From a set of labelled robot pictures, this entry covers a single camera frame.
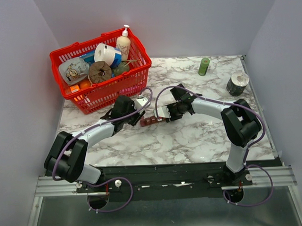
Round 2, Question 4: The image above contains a green pill bottle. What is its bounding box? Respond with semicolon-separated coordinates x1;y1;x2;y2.
198;57;210;76

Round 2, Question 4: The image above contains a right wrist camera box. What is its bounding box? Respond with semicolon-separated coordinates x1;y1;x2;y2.
154;106;171;118

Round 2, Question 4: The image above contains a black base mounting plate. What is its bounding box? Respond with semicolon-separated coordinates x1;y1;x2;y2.
45;159;286;205

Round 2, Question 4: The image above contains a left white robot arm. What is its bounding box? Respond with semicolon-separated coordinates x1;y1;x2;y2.
44;96;150;192

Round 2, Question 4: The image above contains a red plastic shopping basket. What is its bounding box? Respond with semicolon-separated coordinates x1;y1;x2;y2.
50;27;152;114

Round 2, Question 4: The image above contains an aluminium rail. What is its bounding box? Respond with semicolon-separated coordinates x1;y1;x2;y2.
35;166;298;197

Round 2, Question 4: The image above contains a brown paper roll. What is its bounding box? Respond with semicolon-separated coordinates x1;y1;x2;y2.
88;61;113;84

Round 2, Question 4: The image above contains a white cartoon pouch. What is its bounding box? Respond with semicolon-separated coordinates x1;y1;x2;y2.
58;57;90;86

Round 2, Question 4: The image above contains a green round vegetable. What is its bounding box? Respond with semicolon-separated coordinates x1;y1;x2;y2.
112;61;129;77

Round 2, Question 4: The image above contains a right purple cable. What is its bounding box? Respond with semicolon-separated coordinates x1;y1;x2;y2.
154;82;275;210

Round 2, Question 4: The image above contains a white lotion pump bottle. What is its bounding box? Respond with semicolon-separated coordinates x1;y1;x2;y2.
116;25;131;61

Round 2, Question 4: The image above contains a blue package in basket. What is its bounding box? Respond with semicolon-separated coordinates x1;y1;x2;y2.
80;51;95;65

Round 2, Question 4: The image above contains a white toilet paper roll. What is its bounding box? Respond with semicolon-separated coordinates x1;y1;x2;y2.
94;43;122;68

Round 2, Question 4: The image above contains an orange small box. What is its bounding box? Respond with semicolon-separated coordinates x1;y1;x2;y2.
69;84;81;94

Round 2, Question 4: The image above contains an orange fruit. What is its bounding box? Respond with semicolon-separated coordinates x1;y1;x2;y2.
78;79;91;89

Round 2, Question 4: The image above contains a brown weekly pill organizer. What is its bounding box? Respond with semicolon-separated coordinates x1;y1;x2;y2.
139;116;166;127

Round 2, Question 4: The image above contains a camouflage tape roll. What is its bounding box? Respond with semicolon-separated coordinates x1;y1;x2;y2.
226;71;249;96

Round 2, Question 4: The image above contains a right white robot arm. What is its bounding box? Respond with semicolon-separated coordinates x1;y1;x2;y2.
157;84;262;186

